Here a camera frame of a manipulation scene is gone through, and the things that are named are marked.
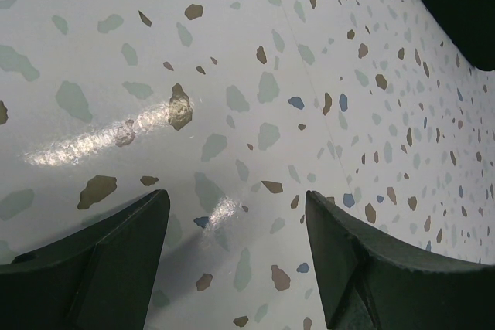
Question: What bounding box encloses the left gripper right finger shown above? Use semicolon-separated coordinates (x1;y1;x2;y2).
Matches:
306;191;494;329

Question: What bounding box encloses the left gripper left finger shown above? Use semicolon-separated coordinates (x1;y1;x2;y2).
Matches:
1;190;170;329

